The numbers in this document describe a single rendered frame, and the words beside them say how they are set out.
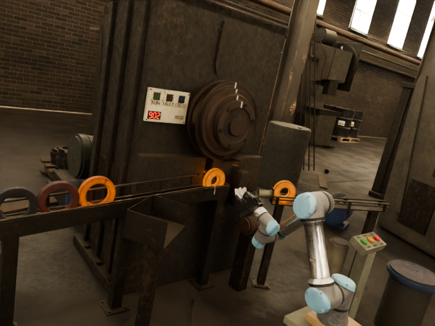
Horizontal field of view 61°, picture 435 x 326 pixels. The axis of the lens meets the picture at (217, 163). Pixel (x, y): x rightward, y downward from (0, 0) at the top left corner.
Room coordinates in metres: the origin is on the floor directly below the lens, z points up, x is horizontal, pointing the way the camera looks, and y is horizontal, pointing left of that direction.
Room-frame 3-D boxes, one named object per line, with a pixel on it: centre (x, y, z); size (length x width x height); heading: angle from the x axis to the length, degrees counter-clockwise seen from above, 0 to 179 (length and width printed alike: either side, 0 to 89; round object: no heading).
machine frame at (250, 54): (2.53, 0.29, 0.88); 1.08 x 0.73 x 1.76; 131
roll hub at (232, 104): (2.13, -0.06, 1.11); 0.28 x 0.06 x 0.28; 131
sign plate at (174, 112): (2.06, 0.34, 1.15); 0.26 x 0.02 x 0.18; 131
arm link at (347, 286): (1.60, -0.69, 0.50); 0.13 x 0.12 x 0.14; 130
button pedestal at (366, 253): (2.09, -0.99, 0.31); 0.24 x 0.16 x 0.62; 131
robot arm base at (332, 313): (1.61, -0.70, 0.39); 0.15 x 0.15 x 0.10
